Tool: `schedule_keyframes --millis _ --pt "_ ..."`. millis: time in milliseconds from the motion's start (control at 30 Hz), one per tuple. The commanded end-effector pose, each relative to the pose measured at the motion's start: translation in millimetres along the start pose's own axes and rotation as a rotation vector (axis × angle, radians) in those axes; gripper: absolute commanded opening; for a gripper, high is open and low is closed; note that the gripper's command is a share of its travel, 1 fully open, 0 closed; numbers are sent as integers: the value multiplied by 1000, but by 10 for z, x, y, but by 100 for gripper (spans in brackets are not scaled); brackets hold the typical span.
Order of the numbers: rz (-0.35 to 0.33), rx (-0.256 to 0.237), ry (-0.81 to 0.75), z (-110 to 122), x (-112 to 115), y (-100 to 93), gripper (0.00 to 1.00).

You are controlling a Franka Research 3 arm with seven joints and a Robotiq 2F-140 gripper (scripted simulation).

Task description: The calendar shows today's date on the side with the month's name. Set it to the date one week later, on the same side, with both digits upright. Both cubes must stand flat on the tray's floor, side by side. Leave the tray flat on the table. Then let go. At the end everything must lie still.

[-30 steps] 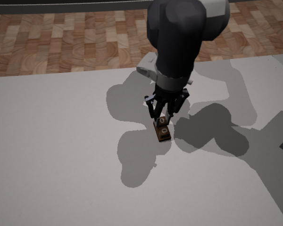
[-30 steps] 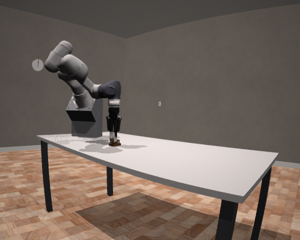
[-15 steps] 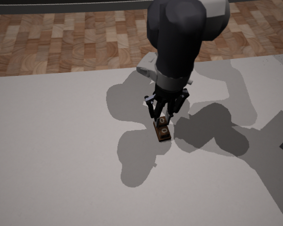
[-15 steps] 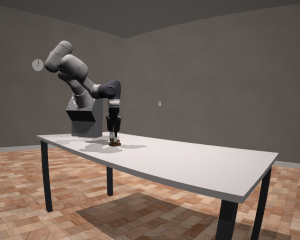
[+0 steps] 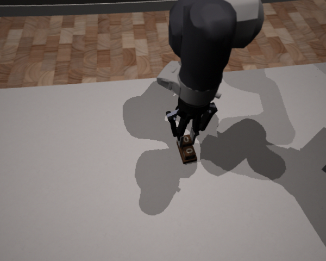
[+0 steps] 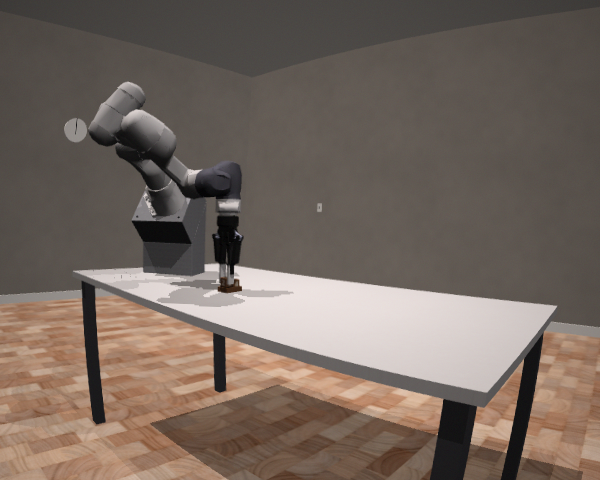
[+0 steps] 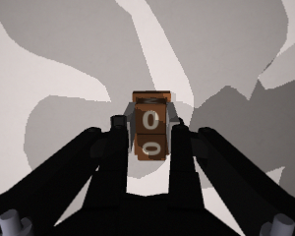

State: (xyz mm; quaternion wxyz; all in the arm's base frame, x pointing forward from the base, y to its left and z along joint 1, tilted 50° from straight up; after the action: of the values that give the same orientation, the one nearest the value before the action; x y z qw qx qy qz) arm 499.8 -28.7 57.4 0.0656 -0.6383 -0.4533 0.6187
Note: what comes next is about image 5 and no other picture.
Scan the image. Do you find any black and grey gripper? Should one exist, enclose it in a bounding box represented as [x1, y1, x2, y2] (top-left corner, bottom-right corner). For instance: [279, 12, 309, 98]
[166, 97, 218, 148]

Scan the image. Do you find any brown wooden cube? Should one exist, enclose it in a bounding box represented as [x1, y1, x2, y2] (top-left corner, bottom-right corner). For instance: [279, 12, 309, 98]
[181, 134, 192, 149]
[182, 146, 196, 160]

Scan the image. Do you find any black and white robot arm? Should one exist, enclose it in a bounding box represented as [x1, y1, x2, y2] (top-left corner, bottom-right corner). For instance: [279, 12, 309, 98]
[156, 0, 264, 106]

